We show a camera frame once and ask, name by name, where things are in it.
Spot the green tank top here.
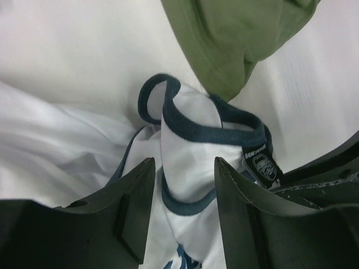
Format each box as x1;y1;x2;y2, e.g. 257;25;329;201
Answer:
162;0;319;101

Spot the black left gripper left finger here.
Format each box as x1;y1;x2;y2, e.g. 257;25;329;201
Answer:
1;158;155;268

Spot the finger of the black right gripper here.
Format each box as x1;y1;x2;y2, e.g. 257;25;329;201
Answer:
271;137;358;209

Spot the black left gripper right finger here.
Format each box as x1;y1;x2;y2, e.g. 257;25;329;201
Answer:
214;157;358;268

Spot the white tank top navy trim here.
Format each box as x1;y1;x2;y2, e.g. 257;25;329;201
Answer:
1;74;280;268

